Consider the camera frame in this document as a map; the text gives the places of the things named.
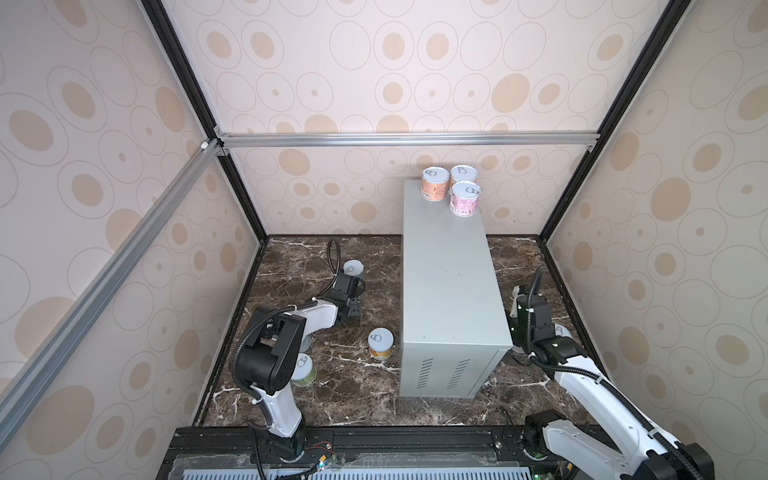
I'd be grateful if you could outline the lime green labelled can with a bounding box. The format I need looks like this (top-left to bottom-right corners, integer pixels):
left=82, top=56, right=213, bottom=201
left=291, top=353, right=317, bottom=387

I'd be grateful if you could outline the white red labelled can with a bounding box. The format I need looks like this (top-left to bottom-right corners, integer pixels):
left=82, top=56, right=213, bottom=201
left=449, top=181, right=482, bottom=217

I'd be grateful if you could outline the pink orange labelled can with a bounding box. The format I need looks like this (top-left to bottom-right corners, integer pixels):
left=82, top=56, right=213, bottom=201
left=421, top=166, right=451, bottom=202

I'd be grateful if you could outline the orange tomato labelled can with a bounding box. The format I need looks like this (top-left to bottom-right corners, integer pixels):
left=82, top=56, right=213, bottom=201
left=450, top=165, right=478, bottom=184

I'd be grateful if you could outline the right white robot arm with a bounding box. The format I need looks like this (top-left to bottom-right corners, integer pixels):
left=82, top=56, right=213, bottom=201
left=509, top=292, right=715, bottom=479

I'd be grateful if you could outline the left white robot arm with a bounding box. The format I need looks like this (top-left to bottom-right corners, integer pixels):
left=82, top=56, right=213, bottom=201
left=230, top=273, right=366, bottom=456

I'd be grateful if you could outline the yellow orange labelled can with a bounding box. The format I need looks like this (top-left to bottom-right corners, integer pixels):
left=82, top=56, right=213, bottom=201
left=368, top=327, right=394, bottom=360

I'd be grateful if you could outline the light blue labelled can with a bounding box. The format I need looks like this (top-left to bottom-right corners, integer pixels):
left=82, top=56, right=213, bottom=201
left=343, top=259, right=365, bottom=278

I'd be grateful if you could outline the grey metal cabinet box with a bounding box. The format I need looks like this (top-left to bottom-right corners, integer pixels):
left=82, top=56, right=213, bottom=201
left=399, top=179, right=513, bottom=399

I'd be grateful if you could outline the silver aluminium crossbar back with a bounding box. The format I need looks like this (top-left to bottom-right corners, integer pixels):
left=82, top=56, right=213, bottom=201
left=219, top=130, right=600, bottom=149

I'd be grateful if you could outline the silver aluminium bar left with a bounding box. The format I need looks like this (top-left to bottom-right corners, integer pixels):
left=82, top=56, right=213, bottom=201
left=1, top=138, right=222, bottom=448

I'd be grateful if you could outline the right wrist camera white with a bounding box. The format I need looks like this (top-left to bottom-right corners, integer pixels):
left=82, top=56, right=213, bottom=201
left=510, top=285, right=521, bottom=319

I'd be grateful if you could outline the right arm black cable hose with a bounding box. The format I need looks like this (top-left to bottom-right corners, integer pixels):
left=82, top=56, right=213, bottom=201
left=523, top=268, right=703, bottom=480

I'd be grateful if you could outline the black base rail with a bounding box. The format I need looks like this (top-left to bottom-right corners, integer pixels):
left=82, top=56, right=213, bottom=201
left=156, top=425, right=586, bottom=479

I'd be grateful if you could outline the black corner frame post right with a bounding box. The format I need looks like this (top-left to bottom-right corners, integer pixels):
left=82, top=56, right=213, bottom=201
left=538, top=0, right=693, bottom=245

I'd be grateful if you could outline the black corner frame post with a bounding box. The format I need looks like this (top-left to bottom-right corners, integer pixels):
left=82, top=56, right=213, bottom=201
left=538, top=0, right=693, bottom=245
left=140, top=0, right=269, bottom=243

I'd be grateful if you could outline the black corner frame post left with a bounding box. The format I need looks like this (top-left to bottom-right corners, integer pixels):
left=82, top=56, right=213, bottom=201
left=140, top=0, right=269, bottom=243

